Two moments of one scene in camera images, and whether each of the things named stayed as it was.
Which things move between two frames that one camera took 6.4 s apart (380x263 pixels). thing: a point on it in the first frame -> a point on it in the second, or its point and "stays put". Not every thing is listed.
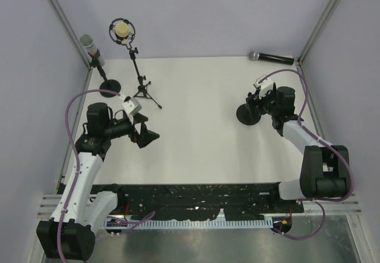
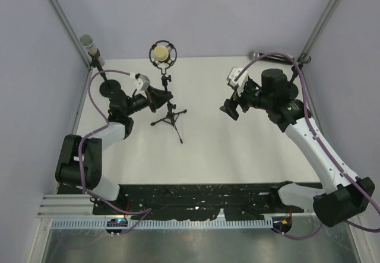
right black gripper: [257, 101] -> [230, 105]
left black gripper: [146, 135] -> [157, 98]
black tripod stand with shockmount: [123, 31] -> [163, 53]
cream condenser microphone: [122, 30] -> [161, 54]
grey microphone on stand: [87, 41] stays put
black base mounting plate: [202, 201] stays put
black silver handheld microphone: [255, 56] stays put
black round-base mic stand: [249, 113] -> [303, 59]
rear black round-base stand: [107, 84] stays put
